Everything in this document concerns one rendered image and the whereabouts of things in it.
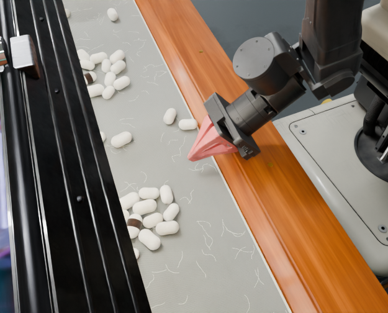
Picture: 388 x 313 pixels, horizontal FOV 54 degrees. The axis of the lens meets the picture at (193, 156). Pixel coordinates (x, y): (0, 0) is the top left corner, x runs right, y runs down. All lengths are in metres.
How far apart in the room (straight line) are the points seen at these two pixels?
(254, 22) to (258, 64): 1.87
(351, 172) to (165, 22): 0.75
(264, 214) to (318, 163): 0.73
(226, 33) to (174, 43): 1.41
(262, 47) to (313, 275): 0.30
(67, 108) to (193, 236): 0.36
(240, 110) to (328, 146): 0.81
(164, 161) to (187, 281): 0.21
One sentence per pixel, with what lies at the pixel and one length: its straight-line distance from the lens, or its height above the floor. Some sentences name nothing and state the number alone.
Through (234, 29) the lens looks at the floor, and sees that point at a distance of 2.28.
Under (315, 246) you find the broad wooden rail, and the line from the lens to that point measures 0.57.
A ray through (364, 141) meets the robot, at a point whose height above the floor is 0.27.
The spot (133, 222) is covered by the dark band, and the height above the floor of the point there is 0.76.
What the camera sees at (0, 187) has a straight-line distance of 0.21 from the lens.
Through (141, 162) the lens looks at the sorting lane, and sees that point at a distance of 0.65.
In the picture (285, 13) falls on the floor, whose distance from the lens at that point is 2.46.
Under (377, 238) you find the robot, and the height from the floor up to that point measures 0.28.
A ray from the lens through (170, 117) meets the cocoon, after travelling 0.69.
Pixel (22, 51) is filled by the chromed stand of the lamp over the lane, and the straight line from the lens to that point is 0.26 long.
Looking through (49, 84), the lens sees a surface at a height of 1.09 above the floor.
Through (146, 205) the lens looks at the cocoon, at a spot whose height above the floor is 0.76.
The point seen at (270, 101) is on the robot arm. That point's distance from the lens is 0.55.
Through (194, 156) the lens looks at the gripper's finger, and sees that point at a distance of 0.60.
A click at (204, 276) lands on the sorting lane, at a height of 0.74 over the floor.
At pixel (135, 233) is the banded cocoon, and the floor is 0.76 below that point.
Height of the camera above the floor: 1.26
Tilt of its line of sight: 52 degrees down
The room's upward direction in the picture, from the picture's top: straight up
